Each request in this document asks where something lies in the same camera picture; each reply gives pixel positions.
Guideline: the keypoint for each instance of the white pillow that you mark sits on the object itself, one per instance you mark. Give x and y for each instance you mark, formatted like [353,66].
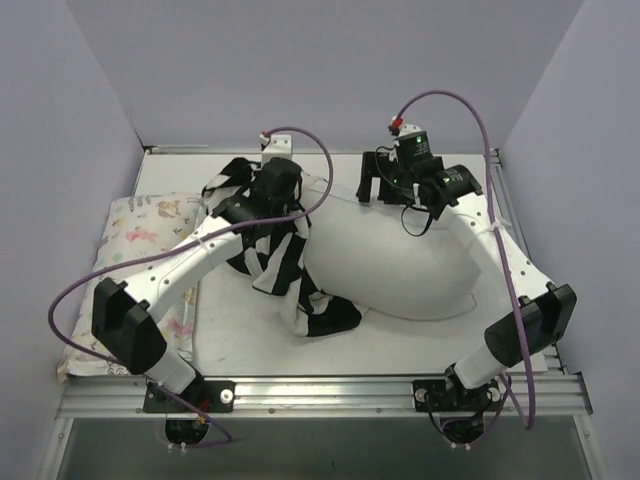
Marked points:
[363,254]

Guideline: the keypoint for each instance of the aluminium front rail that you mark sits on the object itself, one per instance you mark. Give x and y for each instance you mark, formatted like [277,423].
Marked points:
[119,397]

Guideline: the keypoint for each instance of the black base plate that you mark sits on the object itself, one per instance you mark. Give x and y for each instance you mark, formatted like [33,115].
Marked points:
[445,395]
[210,396]

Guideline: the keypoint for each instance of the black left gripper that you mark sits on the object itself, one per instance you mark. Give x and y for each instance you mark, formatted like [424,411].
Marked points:
[279,176]

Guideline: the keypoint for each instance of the aluminium right side rail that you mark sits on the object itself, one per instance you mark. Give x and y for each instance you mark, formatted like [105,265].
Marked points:
[515,225]

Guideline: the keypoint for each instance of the aluminium rail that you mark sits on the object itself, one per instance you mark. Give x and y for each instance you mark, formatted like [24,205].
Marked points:
[119,397]
[515,225]

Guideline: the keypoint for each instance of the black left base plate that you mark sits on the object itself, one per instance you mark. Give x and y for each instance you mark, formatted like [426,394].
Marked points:
[210,396]

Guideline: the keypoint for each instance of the black white checkered pillowcase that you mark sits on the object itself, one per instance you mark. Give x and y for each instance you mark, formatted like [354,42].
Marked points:
[273,254]

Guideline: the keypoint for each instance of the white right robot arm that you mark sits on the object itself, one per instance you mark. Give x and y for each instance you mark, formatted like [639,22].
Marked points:
[454,197]

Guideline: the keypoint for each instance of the floral animal print pillow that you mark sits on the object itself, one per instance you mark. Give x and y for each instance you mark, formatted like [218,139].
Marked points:
[137,227]

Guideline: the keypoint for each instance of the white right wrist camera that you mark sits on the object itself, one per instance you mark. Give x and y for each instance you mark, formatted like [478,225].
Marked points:
[398,128]

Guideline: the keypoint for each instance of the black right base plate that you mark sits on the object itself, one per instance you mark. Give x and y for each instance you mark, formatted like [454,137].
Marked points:
[445,395]

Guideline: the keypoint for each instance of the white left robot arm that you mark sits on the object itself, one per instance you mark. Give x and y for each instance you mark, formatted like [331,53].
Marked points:
[126,314]

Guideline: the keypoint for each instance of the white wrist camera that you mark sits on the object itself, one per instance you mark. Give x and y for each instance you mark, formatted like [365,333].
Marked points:
[398,128]
[275,146]

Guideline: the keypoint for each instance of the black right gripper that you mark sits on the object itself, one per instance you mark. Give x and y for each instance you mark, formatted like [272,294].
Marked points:
[379,176]

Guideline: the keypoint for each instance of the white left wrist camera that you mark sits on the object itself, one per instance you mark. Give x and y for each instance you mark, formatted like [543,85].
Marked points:
[275,146]

